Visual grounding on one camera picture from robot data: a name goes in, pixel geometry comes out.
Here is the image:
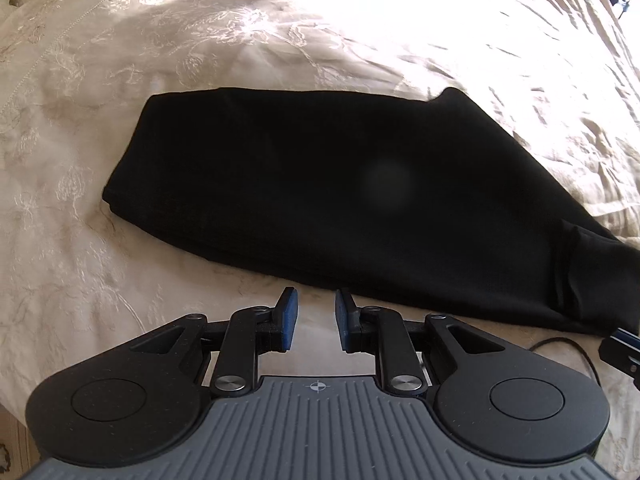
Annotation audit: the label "cream bedside cabinet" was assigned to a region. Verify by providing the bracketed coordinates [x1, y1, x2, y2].
[0, 404, 43, 480]

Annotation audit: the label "black pants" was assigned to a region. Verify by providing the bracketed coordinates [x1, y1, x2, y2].
[101, 86, 640, 337]

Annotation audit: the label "cream embroidered bedspread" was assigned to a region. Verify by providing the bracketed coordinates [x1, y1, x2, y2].
[0, 0, 640, 466]

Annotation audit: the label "black cable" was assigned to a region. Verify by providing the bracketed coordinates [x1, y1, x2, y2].
[529, 337, 602, 387]

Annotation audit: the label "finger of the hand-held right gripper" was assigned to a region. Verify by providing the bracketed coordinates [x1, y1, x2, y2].
[598, 326, 640, 392]

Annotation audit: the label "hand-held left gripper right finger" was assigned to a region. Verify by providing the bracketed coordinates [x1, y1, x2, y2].
[334, 287, 507, 395]

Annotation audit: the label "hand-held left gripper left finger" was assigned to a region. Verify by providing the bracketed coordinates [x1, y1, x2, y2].
[130, 286, 301, 397]

